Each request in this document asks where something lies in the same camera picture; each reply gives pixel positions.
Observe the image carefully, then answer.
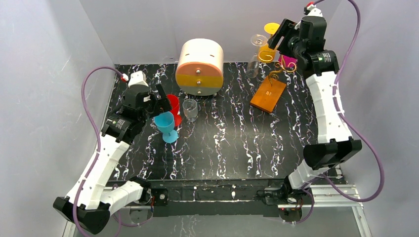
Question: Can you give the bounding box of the red wine glass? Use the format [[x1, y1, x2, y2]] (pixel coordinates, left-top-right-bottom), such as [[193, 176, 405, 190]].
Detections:
[[167, 94, 181, 127]]

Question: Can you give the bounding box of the blue wine glass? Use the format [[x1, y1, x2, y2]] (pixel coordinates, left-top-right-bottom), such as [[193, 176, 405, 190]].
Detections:
[[153, 112, 179, 143]]

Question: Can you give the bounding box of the clear wine glass front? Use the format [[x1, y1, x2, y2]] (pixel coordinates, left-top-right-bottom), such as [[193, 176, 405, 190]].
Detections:
[[182, 99, 198, 122]]

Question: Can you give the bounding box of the clear wine glass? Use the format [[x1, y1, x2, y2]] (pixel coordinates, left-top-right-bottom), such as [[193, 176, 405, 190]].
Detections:
[[246, 34, 268, 79], [182, 99, 198, 122]]

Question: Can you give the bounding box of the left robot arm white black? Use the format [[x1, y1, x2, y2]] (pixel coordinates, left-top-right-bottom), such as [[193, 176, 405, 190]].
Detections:
[[53, 84, 172, 235]]

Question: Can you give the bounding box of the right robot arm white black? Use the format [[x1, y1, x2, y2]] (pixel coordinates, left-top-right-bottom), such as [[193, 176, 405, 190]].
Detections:
[[268, 16, 362, 198]]

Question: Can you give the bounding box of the clear wine glass rear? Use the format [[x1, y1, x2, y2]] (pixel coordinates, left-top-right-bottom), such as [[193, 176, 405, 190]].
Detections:
[[246, 34, 268, 79]]

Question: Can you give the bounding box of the magenta wine glass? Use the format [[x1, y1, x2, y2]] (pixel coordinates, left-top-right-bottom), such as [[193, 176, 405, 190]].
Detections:
[[279, 55, 296, 68]]

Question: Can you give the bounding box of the yellow wine glass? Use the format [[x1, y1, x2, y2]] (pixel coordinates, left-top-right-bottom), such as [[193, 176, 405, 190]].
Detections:
[[259, 22, 280, 63]]

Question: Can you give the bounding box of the wooden rack base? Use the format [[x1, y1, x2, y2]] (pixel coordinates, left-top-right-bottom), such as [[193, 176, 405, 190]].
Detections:
[[250, 78, 286, 114]]

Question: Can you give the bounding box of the round pastel drawer cabinet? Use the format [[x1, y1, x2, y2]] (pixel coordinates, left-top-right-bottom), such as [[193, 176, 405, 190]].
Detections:
[[175, 39, 224, 96]]

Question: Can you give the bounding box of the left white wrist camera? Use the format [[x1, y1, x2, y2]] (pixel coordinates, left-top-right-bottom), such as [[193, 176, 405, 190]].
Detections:
[[121, 71, 149, 87]]

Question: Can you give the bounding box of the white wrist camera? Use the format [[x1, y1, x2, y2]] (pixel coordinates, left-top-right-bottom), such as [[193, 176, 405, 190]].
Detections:
[[121, 71, 149, 87], [304, 1, 323, 17]]

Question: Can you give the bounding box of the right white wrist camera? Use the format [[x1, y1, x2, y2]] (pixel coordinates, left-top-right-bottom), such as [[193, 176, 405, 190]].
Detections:
[[304, 1, 323, 17]]

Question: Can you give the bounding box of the gold wire glass rack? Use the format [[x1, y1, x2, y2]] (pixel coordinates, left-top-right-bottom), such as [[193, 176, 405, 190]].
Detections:
[[267, 54, 297, 85]]

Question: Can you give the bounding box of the black front mounting rail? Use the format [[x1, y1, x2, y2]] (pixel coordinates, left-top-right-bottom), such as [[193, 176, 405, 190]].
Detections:
[[121, 178, 315, 218]]

